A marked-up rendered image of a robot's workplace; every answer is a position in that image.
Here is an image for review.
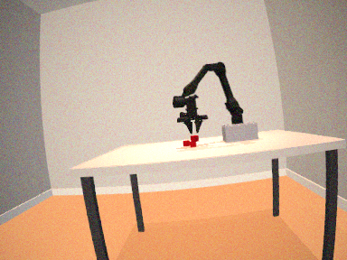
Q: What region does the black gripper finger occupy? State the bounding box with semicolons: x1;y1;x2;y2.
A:
194;120;203;134
183;122;192;134

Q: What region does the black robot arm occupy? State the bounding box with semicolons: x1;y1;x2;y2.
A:
173;62;244;125

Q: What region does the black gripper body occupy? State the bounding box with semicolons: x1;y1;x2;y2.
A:
177;106;209;123

